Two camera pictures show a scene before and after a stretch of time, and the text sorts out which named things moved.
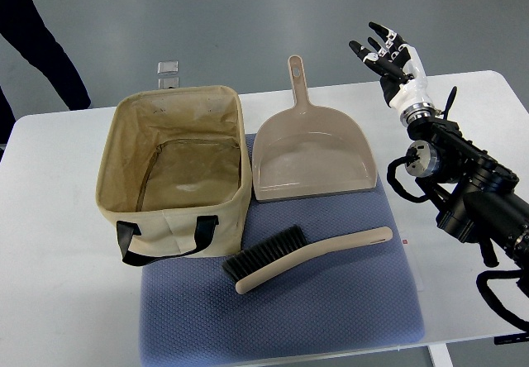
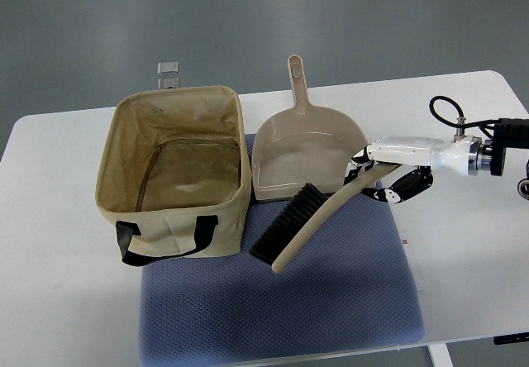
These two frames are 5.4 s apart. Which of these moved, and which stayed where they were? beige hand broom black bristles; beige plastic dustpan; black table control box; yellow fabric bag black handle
Moved: beige hand broom black bristles
Stayed: black table control box; beige plastic dustpan; yellow fabric bag black handle
